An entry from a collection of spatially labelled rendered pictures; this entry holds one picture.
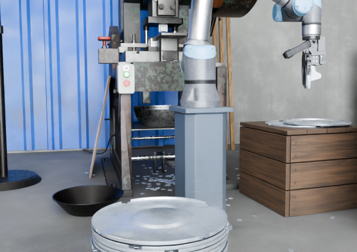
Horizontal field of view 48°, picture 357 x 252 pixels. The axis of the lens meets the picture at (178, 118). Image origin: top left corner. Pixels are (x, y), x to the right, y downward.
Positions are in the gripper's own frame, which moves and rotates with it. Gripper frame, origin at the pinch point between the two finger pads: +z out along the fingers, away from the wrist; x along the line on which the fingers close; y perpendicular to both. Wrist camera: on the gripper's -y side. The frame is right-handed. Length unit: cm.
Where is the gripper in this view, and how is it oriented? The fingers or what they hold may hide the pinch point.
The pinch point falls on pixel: (305, 85)
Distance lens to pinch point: 172.7
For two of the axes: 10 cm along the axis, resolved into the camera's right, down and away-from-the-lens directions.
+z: 0.1, 10.0, 0.8
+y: 10.0, -0.1, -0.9
